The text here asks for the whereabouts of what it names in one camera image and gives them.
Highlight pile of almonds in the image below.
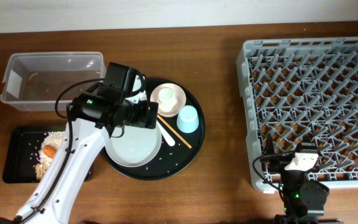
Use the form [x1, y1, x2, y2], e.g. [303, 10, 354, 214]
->
[35, 164, 47, 180]

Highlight round black tray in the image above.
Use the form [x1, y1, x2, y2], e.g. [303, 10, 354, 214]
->
[101, 88, 205, 180]

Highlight wooden chopstick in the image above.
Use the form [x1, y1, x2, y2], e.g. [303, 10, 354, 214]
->
[157, 114, 192, 149]

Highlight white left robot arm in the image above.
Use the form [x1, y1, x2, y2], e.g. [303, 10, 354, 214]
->
[0, 62, 158, 223]

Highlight grey round plate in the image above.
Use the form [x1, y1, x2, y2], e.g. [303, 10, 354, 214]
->
[105, 126, 162, 167]

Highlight pink saucer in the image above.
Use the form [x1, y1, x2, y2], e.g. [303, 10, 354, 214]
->
[150, 83, 186, 118]

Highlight white plastic fork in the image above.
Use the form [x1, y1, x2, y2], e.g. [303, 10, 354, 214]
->
[157, 121, 175, 147]

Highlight black rectangular waste tray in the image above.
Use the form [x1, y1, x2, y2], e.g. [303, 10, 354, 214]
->
[2, 125, 94, 184]

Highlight orange carrot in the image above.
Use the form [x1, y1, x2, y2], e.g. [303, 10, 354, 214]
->
[43, 145, 57, 159]

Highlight grey dishwasher rack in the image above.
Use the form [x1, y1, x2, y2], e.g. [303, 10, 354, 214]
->
[236, 37, 358, 194]

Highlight light blue upturned cup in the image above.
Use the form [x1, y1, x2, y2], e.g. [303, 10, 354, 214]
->
[177, 105, 199, 133]

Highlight white upturned cup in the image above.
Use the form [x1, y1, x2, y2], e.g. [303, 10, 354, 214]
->
[157, 87, 178, 112]

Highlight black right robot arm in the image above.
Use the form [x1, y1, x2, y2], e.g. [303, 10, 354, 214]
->
[262, 135, 329, 223]

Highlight pile of rice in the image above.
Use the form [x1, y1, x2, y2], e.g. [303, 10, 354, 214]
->
[39, 131, 65, 170]

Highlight clear plastic bin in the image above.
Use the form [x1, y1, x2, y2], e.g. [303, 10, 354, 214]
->
[0, 52, 106, 111]

